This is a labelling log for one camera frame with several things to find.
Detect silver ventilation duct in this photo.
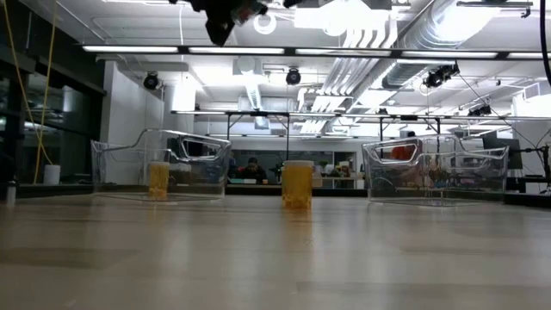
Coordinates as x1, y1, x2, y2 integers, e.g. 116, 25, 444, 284
381, 0, 517, 90

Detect yellow extension cable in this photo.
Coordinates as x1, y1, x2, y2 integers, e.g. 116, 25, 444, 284
0, 0, 59, 185

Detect black ceiling track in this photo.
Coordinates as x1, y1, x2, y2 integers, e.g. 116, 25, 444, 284
455, 0, 535, 19

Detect black gantry light bar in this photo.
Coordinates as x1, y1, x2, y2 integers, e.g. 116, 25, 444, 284
170, 109, 551, 122

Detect long linear ceiling light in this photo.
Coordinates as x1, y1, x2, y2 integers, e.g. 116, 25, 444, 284
81, 44, 551, 60

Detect white cylindrical container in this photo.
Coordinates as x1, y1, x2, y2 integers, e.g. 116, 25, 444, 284
42, 164, 62, 186

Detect black tripod stand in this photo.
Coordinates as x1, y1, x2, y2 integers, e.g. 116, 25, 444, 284
518, 144, 551, 195

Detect clear plastic bin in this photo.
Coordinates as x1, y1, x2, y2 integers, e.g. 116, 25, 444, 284
90, 127, 232, 203
361, 133, 511, 207

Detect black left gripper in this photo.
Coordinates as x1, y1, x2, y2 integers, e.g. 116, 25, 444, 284
189, 0, 238, 47

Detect black computer monitor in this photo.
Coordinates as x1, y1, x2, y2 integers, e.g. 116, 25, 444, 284
481, 137, 523, 170

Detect large orange medicine bottle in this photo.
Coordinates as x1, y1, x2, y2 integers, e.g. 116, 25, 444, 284
148, 161, 170, 202
282, 159, 315, 211

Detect person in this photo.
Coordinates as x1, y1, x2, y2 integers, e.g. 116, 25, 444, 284
236, 157, 269, 185

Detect white ring lamp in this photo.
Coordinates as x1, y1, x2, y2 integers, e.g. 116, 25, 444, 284
252, 12, 278, 36

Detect black ceiling camera cluster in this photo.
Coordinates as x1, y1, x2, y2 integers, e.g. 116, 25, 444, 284
422, 62, 461, 90

